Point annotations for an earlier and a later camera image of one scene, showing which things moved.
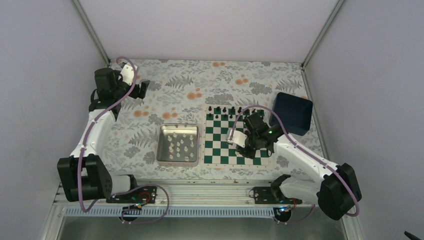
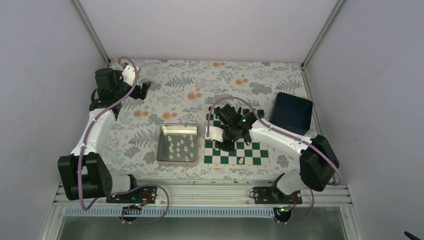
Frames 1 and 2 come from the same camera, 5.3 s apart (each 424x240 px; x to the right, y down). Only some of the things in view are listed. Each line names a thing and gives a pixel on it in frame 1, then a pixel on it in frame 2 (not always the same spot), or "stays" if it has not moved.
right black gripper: [250, 154] -> [229, 147]
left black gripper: [135, 94] stays
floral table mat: [179, 91] stays
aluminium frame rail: [207, 193] stays
